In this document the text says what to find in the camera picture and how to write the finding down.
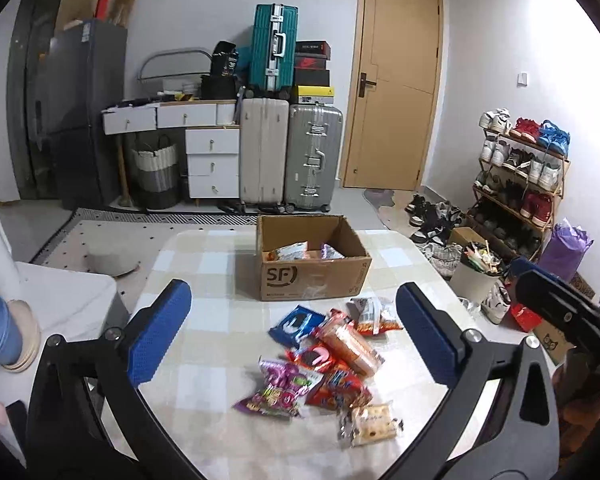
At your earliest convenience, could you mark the wooden handled tool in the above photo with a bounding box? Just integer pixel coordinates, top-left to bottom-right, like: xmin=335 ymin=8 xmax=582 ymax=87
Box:
xmin=109 ymin=135 xmax=142 ymax=209

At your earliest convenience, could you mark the white desk with drawers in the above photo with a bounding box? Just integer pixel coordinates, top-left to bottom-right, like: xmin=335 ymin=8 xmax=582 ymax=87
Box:
xmin=102 ymin=100 xmax=241 ymax=201

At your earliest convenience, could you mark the blue cookie packet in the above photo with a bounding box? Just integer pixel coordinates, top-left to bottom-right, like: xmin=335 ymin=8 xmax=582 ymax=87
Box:
xmin=269 ymin=305 xmax=326 ymax=346

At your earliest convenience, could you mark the woven laundry basket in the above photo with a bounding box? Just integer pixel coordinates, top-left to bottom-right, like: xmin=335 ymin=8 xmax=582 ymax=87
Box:
xmin=130 ymin=135 xmax=181 ymax=210

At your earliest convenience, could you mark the purple gift bag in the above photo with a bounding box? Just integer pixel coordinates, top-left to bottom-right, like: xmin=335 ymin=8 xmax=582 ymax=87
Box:
xmin=537 ymin=218 xmax=594 ymax=284

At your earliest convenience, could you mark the orange biscuit packet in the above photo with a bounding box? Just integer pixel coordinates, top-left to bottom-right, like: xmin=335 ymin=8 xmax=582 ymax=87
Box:
xmin=314 ymin=311 xmax=384 ymax=377

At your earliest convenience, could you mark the silver suitcase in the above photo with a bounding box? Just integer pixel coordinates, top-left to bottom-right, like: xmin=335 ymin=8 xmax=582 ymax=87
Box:
xmin=283 ymin=104 xmax=344 ymax=214

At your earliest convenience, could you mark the patterned rug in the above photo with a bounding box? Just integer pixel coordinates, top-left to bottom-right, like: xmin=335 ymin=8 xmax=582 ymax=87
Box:
xmin=30 ymin=207 xmax=259 ymax=311

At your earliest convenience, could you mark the cat print cardboard box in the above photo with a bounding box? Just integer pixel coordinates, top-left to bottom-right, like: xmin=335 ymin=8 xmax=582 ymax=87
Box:
xmin=532 ymin=272 xmax=597 ymax=367

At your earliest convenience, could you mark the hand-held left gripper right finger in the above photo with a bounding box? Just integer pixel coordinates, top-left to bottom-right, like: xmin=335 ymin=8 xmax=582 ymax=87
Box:
xmin=380 ymin=281 xmax=562 ymax=480

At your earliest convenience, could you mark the black shoe box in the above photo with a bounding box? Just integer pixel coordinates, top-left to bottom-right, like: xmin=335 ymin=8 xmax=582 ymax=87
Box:
xmin=295 ymin=41 xmax=331 ymax=58
xmin=293 ymin=69 xmax=331 ymax=87

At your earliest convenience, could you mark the brown paper bag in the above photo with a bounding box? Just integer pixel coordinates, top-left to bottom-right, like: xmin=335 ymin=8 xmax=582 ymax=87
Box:
xmin=111 ymin=0 xmax=137 ymax=29

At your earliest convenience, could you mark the white trash bin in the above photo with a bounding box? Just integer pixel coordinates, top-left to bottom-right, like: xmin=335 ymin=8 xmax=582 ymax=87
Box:
xmin=450 ymin=241 xmax=506 ymax=307

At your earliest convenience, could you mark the grey round stool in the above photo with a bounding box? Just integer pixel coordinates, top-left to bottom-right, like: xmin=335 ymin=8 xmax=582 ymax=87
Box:
xmin=87 ymin=250 xmax=141 ymax=277

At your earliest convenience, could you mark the grey curved frame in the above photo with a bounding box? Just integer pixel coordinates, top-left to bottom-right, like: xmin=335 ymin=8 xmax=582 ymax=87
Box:
xmin=138 ymin=48 xmax=212 ymax=86

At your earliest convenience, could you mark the small red box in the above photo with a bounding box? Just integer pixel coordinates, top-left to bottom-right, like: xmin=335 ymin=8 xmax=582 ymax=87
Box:
xmin=510 ymin=302 xmax=544 ymax=334

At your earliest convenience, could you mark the white orange snack packet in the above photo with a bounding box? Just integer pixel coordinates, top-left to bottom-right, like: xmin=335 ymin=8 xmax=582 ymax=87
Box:
xmin=350 ymin=296 xmax=404 ymax=336

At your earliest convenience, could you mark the stack of beige plates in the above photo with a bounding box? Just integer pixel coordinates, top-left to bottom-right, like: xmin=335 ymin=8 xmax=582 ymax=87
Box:
xmin=2 ymin=300 xmax=42 ymax=372

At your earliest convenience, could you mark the brown cardboard box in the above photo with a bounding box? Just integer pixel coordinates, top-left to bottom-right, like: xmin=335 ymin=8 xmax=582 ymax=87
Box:
xmin=256 ymin=214 xmax=372 ymax=302

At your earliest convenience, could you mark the purple candy packet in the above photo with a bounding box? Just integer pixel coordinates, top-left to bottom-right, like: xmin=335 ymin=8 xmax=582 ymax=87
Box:
xmin=234 ymin=359 xmax=326 ymax=418

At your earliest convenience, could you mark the green orange snack packet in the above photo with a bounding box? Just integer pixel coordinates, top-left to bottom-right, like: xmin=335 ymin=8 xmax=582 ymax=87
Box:
xmin=265 ymin=241 xmax=309 ymax=262

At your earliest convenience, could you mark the red packet blue print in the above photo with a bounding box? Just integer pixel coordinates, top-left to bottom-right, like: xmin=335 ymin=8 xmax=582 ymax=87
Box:
xmin=307 ymin=367 xmax=374 ymax=412

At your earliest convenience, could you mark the cracker packet clear wrapper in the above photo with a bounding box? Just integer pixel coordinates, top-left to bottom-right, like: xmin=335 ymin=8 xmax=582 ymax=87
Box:
xmin=337 ymin=401 xmax=406 ymax=448

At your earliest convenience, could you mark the wooden shoe rack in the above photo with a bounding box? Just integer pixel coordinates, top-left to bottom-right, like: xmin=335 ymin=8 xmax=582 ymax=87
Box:
xmin=467 ymin=127 xmax=571 ymax=262

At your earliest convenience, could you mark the white marble table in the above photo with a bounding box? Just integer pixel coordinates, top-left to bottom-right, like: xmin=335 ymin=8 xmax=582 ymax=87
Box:
xmin=10 ymin=260 xmax=131 ymax=348

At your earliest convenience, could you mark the wooden door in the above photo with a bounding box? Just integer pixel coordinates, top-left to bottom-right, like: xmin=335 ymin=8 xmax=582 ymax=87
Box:
xmin=341 ymin=0 xmax=444 ymax=192

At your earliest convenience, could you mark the teal suitcase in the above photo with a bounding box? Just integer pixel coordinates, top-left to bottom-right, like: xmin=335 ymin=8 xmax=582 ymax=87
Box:
xmin=249 ymin=4 xmax=299 ymax=100

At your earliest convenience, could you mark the yellow white shoe box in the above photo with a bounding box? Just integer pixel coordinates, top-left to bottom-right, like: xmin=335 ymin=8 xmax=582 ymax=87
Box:
xmin=292 ymin=85 xmax=336 ymax=106

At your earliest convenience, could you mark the grey door mat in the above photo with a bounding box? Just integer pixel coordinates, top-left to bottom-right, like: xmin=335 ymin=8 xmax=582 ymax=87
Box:
xmin=362 ymin=187 xmax=396 ymax=209

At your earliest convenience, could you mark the black shopping bag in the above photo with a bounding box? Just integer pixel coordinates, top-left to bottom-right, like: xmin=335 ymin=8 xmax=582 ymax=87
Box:
xmin=209 ymin=41 xmax=240 ymax=79

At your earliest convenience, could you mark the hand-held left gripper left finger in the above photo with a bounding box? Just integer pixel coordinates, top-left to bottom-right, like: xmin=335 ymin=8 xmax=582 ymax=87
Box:
xmin=25 ymin=279 xmax=193 ymax=480

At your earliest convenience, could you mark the red cookie packet pink print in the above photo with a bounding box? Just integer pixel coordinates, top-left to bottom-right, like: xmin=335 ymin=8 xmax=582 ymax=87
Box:
xmin=285 ymin=342 xmax=333 ymax=373

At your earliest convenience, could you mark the dark grey refrigerator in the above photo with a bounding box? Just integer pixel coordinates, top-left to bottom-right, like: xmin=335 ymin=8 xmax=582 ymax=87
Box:
xmin=27 ymin=19 xmax=129 ymax=211

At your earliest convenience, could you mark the beige suitcase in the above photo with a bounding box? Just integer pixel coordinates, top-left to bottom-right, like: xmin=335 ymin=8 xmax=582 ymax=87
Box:
xmin=239 ymin=97 xmax=290 ymax=212

